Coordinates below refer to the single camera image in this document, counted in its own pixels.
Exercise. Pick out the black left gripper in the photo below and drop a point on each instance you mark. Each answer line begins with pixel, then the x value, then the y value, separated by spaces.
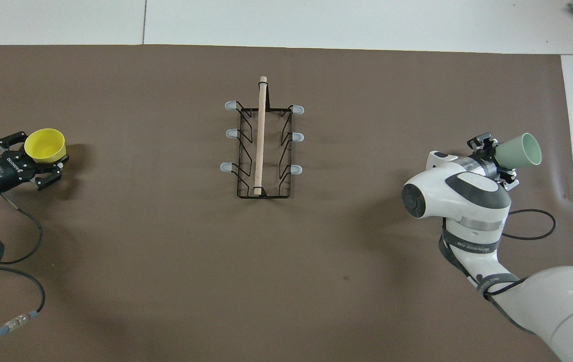
pixel 7 170

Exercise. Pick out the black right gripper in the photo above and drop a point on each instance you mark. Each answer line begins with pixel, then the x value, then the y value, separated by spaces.
pixel 482 162

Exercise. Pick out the pale green plastic cup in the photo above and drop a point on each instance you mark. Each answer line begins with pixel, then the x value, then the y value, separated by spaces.
pixel 517 151

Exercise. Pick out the brown table mat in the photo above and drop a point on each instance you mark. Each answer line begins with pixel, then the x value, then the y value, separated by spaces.
pixel 216 251

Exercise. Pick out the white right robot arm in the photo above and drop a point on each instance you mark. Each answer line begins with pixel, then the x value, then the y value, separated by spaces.
pixel 467 201

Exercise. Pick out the yellow plastic cup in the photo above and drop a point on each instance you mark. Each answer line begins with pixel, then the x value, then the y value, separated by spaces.
pixel 45 146

